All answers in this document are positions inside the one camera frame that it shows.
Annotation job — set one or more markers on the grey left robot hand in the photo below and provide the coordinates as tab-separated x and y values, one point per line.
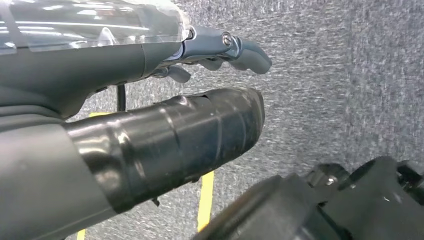
82	59

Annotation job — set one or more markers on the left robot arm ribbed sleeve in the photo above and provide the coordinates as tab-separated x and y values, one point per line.
26	116

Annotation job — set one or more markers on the black robot leg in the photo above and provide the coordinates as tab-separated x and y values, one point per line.
331	212

